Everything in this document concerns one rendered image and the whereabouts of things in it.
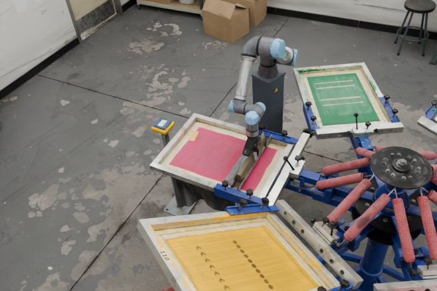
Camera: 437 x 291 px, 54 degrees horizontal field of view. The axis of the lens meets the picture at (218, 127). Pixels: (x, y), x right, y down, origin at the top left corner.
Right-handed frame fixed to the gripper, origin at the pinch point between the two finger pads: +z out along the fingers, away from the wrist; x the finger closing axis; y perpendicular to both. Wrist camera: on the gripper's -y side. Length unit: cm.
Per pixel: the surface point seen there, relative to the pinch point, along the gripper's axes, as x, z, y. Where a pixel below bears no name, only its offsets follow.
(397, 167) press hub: -83, -30, -3
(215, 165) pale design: 21.7, 6.3, -9.5
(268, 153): -5.7, 6.3, 14.7
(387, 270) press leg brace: -95, 70, 4
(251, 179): -4.5, 6.3, -10.9
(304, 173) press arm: -34.9, -2.3, -0.2
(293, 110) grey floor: 32, 102, 176
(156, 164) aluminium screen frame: 56, 3, -27
